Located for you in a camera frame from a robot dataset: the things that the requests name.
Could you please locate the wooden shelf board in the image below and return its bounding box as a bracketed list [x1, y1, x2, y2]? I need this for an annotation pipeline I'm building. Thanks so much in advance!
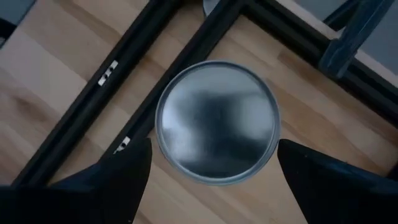
[49, 14, 398, 224]

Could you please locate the black metal shelf frame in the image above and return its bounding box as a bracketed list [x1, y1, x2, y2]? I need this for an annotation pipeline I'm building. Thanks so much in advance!
[12, 0, 398, 187]

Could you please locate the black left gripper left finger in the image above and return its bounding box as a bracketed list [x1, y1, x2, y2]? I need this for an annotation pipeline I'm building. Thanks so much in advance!
[51, 138, 153, 224]

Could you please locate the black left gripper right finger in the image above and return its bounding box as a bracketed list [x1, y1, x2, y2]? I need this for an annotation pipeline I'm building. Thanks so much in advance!
[277, 138, 398, 224]

